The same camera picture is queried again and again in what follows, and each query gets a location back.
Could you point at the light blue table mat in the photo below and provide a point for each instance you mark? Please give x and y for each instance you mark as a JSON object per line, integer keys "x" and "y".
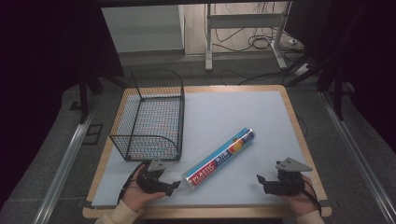
{"x": 218, "y": 109}

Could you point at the white power strip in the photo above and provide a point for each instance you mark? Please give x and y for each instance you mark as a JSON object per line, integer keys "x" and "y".
{"x": 304, "y": 69}

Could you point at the pale grey panel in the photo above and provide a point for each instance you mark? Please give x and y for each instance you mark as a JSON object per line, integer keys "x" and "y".
{"x": 143, "y": 28}

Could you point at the person's left hand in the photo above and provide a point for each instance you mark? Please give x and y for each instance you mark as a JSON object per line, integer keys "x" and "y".
{"x": 137, "y": 194}

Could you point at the white metal desk frame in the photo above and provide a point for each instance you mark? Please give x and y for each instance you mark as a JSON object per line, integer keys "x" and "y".
{"x": 246, "y": 21}

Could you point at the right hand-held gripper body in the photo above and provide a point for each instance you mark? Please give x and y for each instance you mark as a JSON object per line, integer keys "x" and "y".
{"x": 288, "y": 182}

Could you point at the person's right hand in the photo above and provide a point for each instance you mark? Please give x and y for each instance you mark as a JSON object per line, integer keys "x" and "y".
{"x": 300, "y": 202}

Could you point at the blue plastic wrap box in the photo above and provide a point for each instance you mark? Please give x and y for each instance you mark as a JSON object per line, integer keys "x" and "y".
{"x": 219, "y": 158}

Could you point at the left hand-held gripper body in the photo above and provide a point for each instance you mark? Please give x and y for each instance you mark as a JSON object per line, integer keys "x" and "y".
{"x": 152, "y": 179}

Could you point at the black metal stand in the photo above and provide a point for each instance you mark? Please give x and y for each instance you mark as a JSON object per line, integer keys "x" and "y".
{"x": 333, "y": 77}
{"x": 85, "y": 90}

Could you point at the aluminium floor rail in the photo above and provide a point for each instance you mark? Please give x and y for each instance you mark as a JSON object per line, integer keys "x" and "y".
{"x": 355, "y": 152}
{"x": 65, "y": 168}

